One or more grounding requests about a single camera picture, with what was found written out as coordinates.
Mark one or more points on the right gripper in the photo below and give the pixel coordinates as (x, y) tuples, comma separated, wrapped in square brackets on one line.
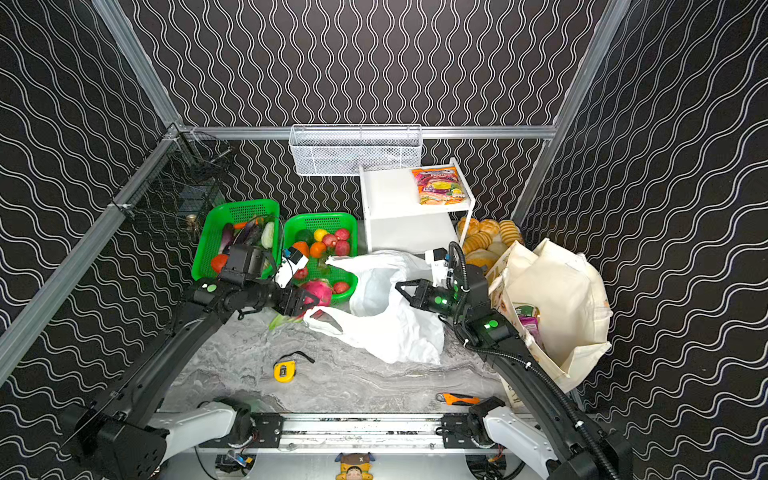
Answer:
[(426, 297)]

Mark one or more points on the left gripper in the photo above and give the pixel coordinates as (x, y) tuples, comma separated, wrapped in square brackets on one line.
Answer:
[(294, 299)]

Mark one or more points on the white plastic grocery bag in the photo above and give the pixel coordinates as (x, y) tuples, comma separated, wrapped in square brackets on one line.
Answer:
[(378, 318)]

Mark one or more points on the pink dragon fruit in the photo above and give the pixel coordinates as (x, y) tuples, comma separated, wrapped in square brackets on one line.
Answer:
[(318, 292)]

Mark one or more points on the red apple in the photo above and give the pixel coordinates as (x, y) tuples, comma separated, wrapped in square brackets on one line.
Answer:
[(342, 248)]

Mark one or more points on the green drink can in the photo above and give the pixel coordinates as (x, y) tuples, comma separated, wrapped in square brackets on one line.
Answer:
[(527, 311)]

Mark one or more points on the cream canvas tote bag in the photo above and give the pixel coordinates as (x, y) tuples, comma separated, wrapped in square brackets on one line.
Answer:
[(569, 292)]

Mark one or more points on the purple snack pouch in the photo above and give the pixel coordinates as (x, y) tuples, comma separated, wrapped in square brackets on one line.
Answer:
[(531, 325)]

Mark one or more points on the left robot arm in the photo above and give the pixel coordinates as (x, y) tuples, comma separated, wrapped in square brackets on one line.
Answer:
[(120, 434)]

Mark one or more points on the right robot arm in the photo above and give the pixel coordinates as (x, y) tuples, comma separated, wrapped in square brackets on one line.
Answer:
[(565, 443)]

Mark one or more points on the red tomato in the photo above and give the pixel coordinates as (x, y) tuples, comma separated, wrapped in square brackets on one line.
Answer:
[(219, 262)]

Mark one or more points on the purple eggplant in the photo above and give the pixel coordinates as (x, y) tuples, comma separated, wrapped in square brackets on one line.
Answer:
[(227, 238)]

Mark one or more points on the left green basket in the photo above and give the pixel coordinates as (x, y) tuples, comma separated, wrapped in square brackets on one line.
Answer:
[(256, 223)]

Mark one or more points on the green basket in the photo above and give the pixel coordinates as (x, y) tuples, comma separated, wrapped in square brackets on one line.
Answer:
[(298, 232), (256, 223)]

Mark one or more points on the large round bread loaf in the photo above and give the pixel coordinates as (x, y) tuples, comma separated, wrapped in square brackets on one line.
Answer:
[(483, 259)]

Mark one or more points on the white bread tray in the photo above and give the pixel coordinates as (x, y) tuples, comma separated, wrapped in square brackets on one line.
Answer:
[(495, 236)]

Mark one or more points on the white two-tier shelf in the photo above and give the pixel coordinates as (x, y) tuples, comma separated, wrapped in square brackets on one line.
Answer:
[(395, 219)]

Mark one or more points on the orange fruit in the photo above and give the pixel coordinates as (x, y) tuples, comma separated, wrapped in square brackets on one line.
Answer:
[(317, 250)]

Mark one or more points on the yellow lemon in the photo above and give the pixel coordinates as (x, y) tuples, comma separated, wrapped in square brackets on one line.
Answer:
[(319, 235)]

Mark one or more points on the right green basket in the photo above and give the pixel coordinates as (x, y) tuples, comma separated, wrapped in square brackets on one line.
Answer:
[(298, 232)]

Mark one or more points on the yellow tape measure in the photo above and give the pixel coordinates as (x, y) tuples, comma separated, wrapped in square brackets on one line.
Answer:
[(285, 367)]

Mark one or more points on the orange utility knife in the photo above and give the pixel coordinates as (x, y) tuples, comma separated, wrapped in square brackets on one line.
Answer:
[(454, 399)]

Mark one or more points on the orange snack bag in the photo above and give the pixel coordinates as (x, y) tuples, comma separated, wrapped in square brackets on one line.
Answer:
[(439, 186)]

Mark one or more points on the cartoon figure toy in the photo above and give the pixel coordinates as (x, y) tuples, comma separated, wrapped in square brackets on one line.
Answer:
[(355, 466)]

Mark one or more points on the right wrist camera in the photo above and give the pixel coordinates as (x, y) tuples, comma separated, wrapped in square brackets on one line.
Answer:
[(438, 260)]

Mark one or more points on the black wire basket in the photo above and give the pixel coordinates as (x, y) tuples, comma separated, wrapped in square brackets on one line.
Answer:
[(170, 204)]

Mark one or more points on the metal base rail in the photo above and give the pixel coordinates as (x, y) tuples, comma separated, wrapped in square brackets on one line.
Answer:
[(409, 433)]

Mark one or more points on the white wire basket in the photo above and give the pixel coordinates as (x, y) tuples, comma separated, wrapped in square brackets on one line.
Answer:
[(345, 150)]

